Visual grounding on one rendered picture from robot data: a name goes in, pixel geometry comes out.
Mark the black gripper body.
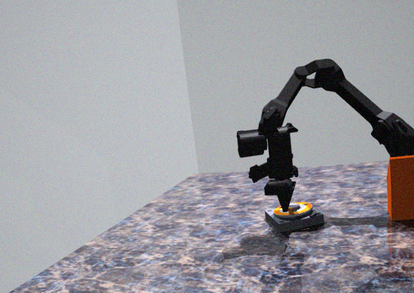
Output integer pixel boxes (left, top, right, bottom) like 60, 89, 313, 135
264, 151, 298, 196

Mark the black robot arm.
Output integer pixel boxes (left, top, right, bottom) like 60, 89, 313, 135
237, 59, 414, 183

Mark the yellow round plate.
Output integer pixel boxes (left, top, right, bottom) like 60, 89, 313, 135
273, 202, 313, 218

